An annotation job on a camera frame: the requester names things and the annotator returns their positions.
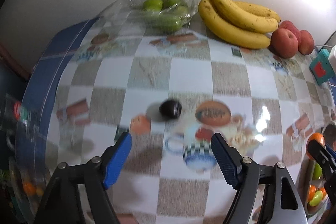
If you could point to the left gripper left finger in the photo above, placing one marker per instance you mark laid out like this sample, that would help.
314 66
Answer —
100 176

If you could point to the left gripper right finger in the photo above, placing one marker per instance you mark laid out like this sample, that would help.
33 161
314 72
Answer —
242 175

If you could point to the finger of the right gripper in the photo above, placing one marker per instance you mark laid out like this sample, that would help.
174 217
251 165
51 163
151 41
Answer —
330 150
318 152

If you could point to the green mango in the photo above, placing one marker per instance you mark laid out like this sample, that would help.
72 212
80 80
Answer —
317 172
317 198

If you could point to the steel round tray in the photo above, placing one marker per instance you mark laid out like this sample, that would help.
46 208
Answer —
326 136

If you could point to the teal plastic box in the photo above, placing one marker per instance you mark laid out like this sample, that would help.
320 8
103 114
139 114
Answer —
321 68

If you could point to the white power adapter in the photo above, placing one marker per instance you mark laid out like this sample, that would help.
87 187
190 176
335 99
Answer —
332 58

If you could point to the lone dark plum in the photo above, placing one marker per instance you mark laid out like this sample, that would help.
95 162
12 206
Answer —
170 109

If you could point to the clear plastic water bottle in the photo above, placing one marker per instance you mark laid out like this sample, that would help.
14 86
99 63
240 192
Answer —
17 119

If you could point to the checkered plastic tablecloth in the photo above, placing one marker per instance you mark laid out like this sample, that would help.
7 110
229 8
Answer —
172 93

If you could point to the red apple far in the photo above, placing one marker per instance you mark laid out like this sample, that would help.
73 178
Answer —
306 46

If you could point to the red apple near bananas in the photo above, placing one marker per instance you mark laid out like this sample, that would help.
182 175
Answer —
284 43

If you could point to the yellow banana bottom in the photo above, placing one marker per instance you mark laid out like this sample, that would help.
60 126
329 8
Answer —
229 32

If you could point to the yellow banana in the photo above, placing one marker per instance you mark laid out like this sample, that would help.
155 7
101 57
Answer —
243 19
229 32
258 10

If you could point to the red apple middle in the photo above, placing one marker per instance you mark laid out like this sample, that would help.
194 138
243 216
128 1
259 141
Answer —
287 24

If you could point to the yellow banana middle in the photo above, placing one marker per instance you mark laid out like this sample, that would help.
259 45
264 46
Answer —
243 19

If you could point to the yellow banana top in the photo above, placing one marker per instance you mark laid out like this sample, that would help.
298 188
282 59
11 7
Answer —
258 10

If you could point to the clear tray of green fruit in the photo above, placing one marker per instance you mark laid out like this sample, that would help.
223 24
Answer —
152 17

